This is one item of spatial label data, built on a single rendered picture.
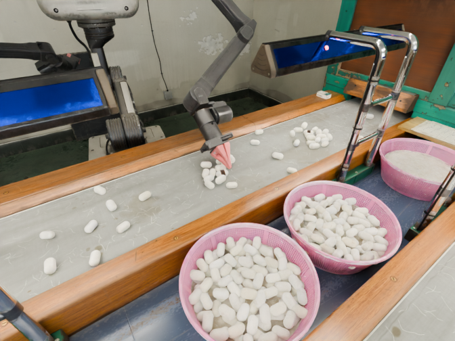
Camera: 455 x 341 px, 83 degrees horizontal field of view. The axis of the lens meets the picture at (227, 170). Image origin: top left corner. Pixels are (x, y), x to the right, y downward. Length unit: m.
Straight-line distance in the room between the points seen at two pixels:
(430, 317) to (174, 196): 0.61
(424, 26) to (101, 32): 1.23
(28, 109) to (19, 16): 2.17
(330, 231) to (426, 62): 0.85
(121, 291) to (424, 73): 1.27
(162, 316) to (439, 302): 0.53
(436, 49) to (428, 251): 0.82
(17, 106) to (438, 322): 0.77
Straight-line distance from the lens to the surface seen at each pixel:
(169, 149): 0.90
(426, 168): 1.06
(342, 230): 0.69
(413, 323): 0.62
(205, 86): 0.87
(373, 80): 0.75
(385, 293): 0.60
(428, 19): 1.32
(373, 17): 1.42
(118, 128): 1.07
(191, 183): 0.78
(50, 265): 0.66
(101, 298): 0.60
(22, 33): 2.65
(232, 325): 0.54
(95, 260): 0.63
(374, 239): 0.72
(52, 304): 0.60
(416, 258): 0.68
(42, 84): 0.49
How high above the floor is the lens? 1.23
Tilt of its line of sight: 36 degrees down
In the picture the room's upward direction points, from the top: straight up
